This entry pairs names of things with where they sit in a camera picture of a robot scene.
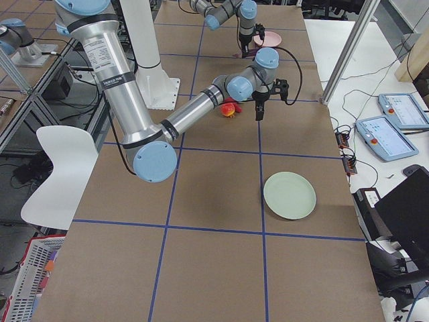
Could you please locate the teach pendant far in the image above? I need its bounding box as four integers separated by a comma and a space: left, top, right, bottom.
378, 93, 428, 130

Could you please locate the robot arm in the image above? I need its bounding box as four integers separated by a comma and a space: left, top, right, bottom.
177, 0, 265, 58
55, 1, 279, 182

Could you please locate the red chili pepper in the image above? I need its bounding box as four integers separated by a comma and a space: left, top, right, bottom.
223, 98, 242, 113

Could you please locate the white chair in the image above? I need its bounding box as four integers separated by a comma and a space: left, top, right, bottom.
21, 125, 98, 230

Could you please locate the aluminium frame post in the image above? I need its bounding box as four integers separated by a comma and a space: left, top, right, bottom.
306, 1, 388, 105

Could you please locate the black laptop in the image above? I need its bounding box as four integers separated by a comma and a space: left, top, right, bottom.
375, 167, 428, 268

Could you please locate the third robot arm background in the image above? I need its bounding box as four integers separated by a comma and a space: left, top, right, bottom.
1, 18, 48, 67

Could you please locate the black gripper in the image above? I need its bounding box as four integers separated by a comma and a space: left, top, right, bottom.
252, 91, 270, 121
239, 32, 253, 56

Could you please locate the teach pendant near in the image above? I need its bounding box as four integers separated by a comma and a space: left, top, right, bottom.
355, 116, 419, 162

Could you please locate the red white plastic basket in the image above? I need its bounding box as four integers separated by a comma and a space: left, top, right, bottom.
2, 235, 65, 321

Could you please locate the orange terminal block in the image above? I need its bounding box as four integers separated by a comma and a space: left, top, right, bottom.
334, 131, 357, 176

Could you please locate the red pomegranate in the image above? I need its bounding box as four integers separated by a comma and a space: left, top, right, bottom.
220, 103, 235, 118

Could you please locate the pink plate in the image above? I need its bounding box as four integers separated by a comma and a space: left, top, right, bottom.
253, 31, 282, 47

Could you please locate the green plate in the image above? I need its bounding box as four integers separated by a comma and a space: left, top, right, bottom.
263, 172, 316, 220

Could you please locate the teach pendant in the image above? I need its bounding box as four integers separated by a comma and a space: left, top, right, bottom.
378, 93, 428, 130
355, 116, 419, 162

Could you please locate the purple eggplant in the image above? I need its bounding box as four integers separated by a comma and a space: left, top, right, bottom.
233, 48, 258, 58

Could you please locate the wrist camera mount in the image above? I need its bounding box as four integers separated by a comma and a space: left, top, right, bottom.
254, 23, 265, 41
270, 78, 289, 103

